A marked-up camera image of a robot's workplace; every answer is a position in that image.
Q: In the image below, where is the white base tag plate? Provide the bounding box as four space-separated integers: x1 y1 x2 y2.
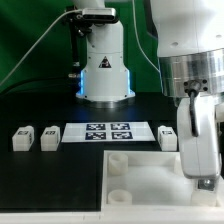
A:
62 122 155 143

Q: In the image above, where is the white square tabletop tray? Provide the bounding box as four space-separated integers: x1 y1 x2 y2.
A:
101 151 224 219

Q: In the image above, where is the white L-shaped obstacle wall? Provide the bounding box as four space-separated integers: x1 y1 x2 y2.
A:
0 213 224 224

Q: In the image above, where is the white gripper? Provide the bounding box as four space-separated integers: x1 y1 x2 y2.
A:
177 96 221 191

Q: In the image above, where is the grey camera cable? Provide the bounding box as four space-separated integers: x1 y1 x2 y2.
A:
0 9 81 88

